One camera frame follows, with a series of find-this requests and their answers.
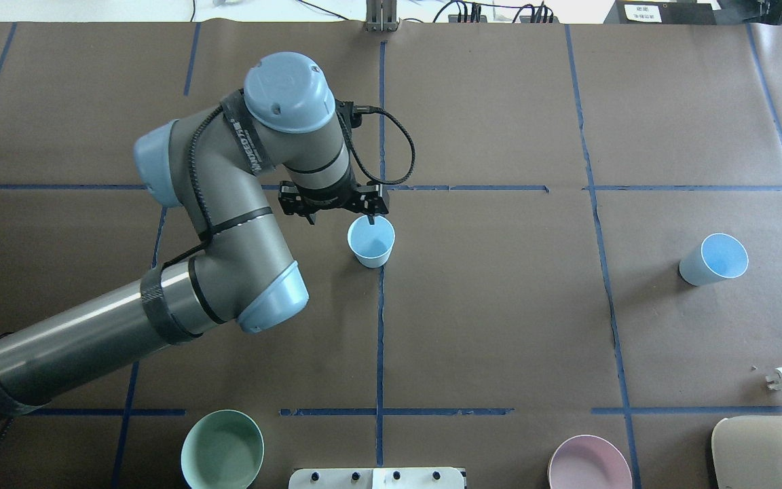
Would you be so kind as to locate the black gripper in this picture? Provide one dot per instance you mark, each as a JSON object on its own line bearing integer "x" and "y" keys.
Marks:
{"x": 328, "y": 202}

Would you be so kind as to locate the light blue cup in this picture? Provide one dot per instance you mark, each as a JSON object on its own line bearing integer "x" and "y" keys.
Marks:
{"x": 371, "y": 242}
{"x": 717, "y": 258}

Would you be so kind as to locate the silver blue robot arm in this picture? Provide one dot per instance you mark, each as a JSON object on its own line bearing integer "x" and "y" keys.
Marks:
{"x": 210, "y": 163}

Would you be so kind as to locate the mint green bowl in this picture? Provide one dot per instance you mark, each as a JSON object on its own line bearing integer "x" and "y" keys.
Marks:
{"x": 225, "y": 449}

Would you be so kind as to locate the pink bowl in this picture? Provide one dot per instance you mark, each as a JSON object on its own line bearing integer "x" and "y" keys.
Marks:
{"x": 588, "y": 461}

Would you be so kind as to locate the black box with label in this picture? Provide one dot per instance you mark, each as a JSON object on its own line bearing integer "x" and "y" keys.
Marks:
{"x": 660, "y": 12}

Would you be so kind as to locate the white toaster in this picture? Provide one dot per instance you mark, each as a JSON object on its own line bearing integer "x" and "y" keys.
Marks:
{"x": 747, "y": 452}

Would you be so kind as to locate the aluminium frame post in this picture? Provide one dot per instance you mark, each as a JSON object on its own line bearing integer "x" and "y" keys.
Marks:
{"x": 381, "y": 16}

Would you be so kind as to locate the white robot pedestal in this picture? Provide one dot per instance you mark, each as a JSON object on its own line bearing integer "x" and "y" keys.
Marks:
{"x": 379, "y": 477}

